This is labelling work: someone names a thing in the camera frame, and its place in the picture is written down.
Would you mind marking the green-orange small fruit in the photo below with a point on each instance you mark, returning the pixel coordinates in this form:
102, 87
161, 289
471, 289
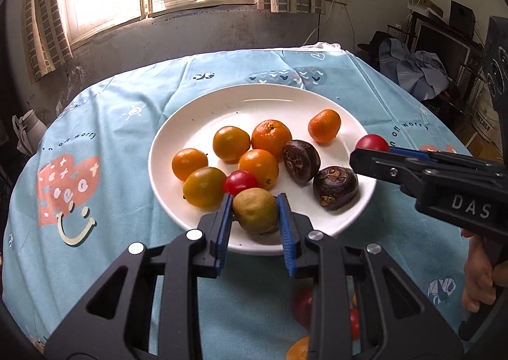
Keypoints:
203, 188

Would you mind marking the large rough tangerine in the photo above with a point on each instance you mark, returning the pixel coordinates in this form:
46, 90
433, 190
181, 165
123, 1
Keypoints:
271, 135

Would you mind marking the large dark red plum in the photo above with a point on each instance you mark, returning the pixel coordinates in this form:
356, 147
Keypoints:
302, 306

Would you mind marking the yellow-orange round fruit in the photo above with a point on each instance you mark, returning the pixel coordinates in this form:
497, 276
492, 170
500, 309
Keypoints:
299, 350

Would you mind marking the small orange kumquat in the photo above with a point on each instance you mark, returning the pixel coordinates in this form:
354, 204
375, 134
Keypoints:
230, 143

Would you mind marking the left checkered curtain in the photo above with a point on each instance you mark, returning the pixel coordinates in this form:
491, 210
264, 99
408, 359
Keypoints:
45, 42

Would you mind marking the white oval plate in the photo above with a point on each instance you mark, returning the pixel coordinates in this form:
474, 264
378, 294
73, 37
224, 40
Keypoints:
194, 126

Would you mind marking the person's right hand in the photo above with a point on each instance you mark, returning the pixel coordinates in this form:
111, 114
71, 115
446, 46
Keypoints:
480, 276

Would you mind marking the pile of grey clothes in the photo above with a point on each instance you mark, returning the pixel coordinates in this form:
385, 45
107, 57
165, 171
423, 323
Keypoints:
420, 73

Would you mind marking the red plum middle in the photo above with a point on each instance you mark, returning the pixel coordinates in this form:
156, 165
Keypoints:
355, 324

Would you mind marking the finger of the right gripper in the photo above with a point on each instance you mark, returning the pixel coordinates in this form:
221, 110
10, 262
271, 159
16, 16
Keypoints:
447, 158
397, 166

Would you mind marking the red plum front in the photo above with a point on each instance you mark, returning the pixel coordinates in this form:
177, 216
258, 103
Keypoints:
238, 181

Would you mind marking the small red plum back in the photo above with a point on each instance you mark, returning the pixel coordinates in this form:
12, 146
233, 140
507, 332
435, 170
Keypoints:
373, 142

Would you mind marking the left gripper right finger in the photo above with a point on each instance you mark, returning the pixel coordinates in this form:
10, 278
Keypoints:
397, 320

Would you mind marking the small rough tangerine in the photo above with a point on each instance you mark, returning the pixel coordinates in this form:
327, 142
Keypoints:
186, 161

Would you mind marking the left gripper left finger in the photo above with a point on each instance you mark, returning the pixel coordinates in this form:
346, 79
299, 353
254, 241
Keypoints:
145, 305

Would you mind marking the dark purple passion fruit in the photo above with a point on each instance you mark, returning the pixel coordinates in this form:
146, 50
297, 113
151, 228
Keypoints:
301, 160

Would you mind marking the small yellow-green fruit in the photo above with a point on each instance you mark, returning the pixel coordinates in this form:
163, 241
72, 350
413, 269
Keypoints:
256, 211

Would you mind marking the smooth orange with stem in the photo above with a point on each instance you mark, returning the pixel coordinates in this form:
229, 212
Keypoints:
324, 126

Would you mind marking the white kettle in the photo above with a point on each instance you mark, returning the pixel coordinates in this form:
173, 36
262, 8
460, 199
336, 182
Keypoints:
30, 131

